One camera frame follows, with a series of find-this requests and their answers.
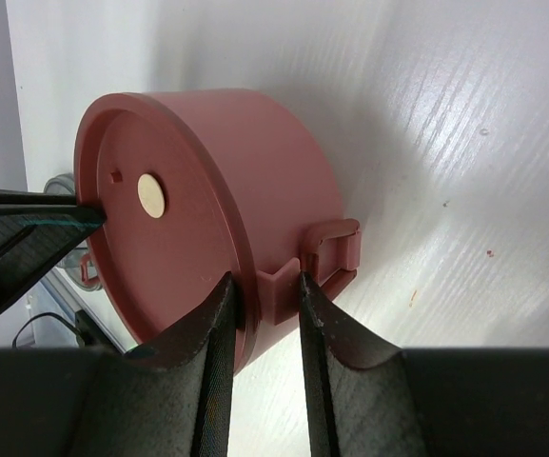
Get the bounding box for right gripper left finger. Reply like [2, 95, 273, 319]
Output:
[0, 274, 237, 456]

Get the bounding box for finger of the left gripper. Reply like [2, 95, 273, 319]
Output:
[0, 189, 106, 315]

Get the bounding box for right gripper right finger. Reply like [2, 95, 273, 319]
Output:
[299, 274, 549, 456]

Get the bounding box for red steel bowl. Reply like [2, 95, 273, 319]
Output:
[74, 88, 363, 377]

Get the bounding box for red lid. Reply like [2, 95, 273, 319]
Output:
[75, 93, 258, 349]

